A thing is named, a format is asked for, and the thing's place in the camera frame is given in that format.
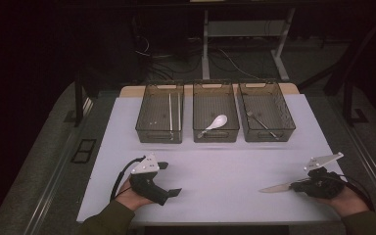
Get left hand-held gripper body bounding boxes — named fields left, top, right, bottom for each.
left=129, top=153, right=170, bottom=207

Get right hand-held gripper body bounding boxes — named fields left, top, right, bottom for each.
left=303, top=152, right=346, bottom=200

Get dark translucent plastic bin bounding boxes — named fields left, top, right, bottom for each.
left=237, top=80, right=297, bottom=143
left=135, top=81, right=185, bottom=145
left=192, top=80, right=241, bottom=144

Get white ceramic spoon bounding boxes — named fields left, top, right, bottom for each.
left=197, top=114, right=228, bottom=139

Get person's left hand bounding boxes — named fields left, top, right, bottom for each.
left=115, top=179, right=155, bottom=212

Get person's right hand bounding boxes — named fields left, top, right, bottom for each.
left=319, top=185, right=370, bottom=218

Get white table mat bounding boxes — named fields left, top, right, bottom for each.
left=76, top=93, right=368, bottom=224

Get black metal stand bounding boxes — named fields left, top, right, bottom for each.
left=73, top=71, right=94, bottom=128
left=342, top=81, right=370, bottom=126

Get left hand-held gripper cable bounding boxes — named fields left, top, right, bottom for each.
left=110, top=156, right=147, bottom=202

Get hand-held gripper cable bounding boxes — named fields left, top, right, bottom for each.
left=110, top=156, right=147, bottom=202
left=336, top=174, right=375, bottom=212

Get right hand-held gripper cable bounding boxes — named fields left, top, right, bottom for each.
left=336, top=174, right=375, bottom=212

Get black floor cables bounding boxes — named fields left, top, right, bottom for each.
left=133, top=35, right=204, bottom=82

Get white floor cable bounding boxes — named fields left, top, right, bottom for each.
left=218, top=48, right=262, bottom=81

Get white metal table frame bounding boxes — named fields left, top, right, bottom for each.
left=201, top=8, right=297, bottom=82

